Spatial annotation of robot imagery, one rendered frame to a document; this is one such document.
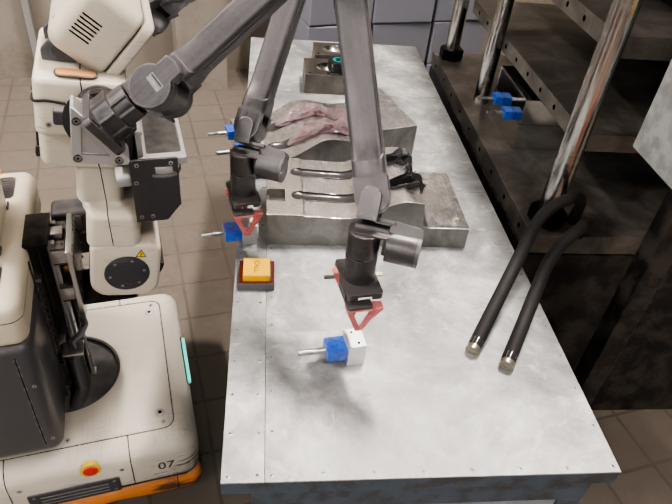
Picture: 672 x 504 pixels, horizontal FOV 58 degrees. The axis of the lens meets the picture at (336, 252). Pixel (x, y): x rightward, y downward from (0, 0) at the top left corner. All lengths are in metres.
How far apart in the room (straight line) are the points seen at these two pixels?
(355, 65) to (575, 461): 0.79
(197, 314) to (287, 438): 1.39
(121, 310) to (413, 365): 1.14
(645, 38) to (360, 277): 0.94
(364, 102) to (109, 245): 0.73
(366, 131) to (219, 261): 1.73
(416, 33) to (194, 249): 1.80
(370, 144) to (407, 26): 2.63
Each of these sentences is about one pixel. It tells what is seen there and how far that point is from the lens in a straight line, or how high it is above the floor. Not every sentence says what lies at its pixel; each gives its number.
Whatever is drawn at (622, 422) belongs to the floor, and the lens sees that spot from 2.45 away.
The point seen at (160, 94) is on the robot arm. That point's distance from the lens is 1.11.
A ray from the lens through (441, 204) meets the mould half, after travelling 1.60.
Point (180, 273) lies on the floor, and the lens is 2.63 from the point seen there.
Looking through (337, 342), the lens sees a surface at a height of 0.84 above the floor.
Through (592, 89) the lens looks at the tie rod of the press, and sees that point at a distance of 1.59.
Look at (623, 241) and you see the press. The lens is 1.85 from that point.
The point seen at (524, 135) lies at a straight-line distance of 2.09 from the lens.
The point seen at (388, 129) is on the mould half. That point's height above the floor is 0.91.
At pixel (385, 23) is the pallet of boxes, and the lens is 3.57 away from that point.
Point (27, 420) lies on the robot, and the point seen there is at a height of 0.44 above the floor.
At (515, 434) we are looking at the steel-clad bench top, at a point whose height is 0.80.
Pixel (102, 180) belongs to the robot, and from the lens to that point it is 1.45.
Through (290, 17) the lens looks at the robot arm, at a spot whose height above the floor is 1.29.
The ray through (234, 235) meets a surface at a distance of 1.47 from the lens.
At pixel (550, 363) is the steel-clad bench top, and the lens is 1.35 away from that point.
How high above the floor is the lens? 1.73
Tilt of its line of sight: 39 degrees down
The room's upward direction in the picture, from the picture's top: 7 degrees clockwise
